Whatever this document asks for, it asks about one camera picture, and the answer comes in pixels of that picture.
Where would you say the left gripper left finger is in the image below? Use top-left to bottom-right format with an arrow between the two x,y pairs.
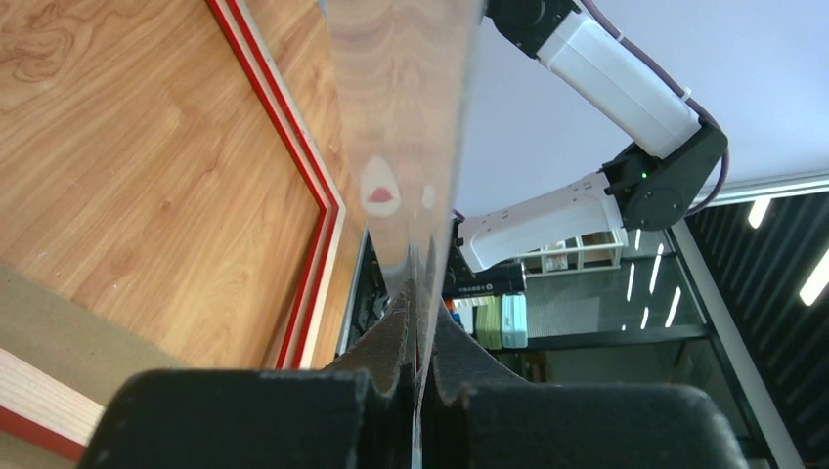
79,281 -> 418,468

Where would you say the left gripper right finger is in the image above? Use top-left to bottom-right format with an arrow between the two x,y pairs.
421,306 -> 747,468

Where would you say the pink wooden picture frame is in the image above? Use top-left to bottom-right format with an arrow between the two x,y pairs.
0,0 -> 364,463

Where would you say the clear acrylic sheet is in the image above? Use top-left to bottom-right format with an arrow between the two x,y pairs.
322,0 -> 487,370

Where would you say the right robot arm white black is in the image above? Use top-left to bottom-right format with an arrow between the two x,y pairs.
444,1 -> 728,294

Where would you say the brown backing board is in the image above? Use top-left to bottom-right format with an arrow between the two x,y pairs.
1,267 -> 188,405

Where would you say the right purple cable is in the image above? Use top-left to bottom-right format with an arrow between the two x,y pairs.
579,0 -> 732,218

